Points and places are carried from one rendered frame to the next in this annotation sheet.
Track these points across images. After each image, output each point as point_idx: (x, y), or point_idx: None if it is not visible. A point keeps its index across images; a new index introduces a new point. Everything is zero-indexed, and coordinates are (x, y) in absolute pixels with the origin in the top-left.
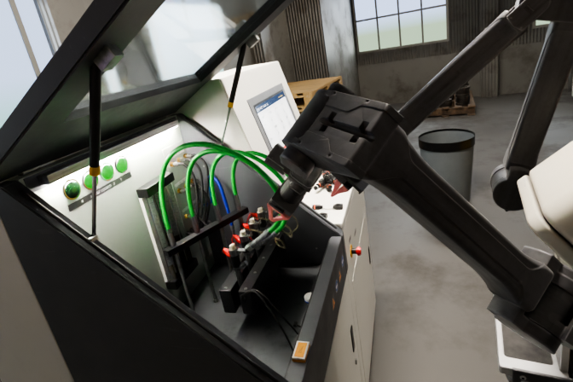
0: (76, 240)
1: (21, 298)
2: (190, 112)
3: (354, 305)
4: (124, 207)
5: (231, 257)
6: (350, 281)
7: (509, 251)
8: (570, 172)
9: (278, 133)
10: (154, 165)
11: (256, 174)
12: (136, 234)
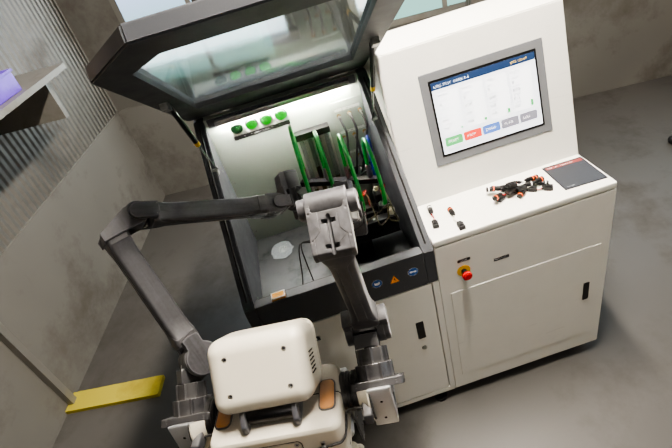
0: (206, 167)
1: None
2: (368, 72)
3: (448, 312)
4: (280, 143)
5: None
6: (439, 292)
7: (158, 319)
8: (245, 332)
9: (469, 113)
10: (318, 116)
11: (387, 156)
12: (289, 161)
